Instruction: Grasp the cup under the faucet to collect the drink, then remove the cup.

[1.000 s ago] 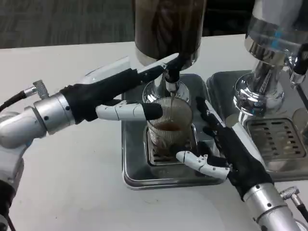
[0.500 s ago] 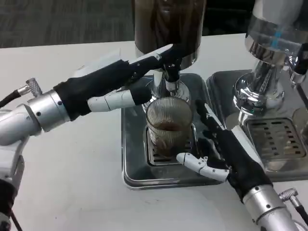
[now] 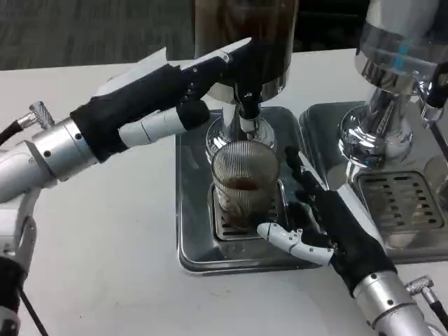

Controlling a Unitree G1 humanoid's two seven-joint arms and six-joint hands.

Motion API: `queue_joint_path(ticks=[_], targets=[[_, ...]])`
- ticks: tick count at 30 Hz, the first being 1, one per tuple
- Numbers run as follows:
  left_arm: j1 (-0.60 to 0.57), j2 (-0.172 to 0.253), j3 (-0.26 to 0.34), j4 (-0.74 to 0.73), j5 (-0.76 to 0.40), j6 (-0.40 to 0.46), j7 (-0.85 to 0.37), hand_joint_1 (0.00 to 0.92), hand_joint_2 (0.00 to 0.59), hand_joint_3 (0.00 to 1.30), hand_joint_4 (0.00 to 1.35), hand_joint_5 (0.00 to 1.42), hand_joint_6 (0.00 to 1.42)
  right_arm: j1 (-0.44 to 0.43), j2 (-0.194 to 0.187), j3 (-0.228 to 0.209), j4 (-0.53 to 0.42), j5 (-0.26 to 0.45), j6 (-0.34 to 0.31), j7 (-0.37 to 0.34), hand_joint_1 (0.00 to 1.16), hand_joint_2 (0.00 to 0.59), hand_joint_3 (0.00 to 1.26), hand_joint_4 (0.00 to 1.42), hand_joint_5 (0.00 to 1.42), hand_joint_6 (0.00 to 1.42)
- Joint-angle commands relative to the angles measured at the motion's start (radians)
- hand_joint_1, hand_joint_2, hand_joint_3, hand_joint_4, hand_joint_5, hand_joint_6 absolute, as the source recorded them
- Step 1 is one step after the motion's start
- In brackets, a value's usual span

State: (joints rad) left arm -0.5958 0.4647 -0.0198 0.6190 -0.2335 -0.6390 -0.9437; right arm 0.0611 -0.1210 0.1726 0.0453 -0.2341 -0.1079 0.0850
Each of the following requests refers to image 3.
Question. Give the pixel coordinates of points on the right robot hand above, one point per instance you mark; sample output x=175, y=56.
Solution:
x=343, y=224

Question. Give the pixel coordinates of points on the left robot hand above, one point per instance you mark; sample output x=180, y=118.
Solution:
x=140, y=94

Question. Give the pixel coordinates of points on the clear ribbed glass cup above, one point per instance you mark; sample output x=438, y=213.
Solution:
x=245, y=178

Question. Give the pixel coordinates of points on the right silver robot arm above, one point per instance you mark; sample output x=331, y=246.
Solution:
x=388, y=301

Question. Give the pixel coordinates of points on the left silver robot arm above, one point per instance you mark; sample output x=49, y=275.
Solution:
x=52, y=154

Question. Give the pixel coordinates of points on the slotted steel drip grid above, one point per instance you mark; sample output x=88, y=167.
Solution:
x=399, y=199
x=231, y=232

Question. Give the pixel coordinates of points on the steel drip tray base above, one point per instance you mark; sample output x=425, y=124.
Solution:
x=322, y=122
x=196, y=210

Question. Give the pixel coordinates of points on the dark tank drink dispenser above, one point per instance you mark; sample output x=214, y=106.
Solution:
x=273, y=21

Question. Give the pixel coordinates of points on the clear tank drink dispenser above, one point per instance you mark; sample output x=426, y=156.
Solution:
x=388, y=52

